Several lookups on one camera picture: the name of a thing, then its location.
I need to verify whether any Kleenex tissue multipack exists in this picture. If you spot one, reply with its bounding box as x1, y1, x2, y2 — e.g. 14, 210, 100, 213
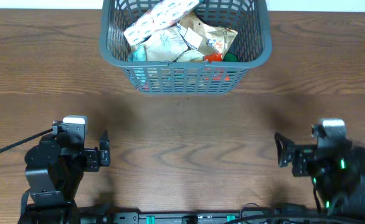
123, 0, 204, 46

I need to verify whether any gold foil snack bag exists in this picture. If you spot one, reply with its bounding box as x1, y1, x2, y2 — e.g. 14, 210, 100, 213
176, 12, 238, 62

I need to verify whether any red San Remo spaghetti pack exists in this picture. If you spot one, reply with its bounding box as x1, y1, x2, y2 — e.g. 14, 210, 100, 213
135, 52, 233, 91

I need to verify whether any black right cable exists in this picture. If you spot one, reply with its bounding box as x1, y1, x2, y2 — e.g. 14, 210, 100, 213
222, 183, 365, 224

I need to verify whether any mint green wipes packet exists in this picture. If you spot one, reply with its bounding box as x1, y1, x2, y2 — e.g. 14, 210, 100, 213
128, 45, 147, 62

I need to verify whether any grey plastic lattice basket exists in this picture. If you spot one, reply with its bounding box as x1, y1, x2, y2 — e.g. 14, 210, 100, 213
99, 0, 272, 95

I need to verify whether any green lidded seasoning jar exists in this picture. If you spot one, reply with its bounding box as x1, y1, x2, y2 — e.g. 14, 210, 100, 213
223, 53, 239, 62

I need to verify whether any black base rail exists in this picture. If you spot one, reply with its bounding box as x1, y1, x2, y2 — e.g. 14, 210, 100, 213
77, 207, 348, 224

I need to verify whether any black left cable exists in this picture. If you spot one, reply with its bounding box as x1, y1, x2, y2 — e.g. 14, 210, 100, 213
0, 128, 54, 164

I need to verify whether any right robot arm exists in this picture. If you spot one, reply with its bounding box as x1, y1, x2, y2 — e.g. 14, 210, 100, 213
274, 133, 365, 219

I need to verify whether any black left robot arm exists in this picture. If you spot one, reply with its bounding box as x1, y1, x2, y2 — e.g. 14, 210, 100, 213
19, 131, 113, 223

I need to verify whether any black cable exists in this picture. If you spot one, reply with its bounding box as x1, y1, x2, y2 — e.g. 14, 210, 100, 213
0, 128, 54, 164
222, 183, 365, 224

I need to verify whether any beige paper pouch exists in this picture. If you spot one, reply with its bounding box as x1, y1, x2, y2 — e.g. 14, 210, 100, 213
131, 26, 188, 62

